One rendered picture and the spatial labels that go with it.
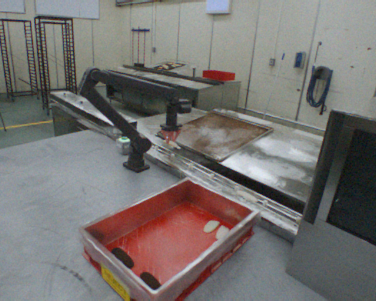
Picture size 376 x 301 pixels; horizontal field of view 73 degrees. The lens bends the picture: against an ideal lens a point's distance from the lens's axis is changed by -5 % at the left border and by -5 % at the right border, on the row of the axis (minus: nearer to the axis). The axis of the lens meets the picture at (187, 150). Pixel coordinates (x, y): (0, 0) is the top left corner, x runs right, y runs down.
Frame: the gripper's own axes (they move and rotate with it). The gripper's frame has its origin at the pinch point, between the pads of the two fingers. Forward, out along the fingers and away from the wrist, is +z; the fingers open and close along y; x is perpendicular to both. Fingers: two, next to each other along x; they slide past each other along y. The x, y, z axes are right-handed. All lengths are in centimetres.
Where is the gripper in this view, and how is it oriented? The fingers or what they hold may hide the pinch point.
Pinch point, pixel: (170, 141)
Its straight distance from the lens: 138.9
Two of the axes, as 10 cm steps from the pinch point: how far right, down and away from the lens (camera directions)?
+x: -6.8, -3.1, 6.6
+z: -0.6, 9.3, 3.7
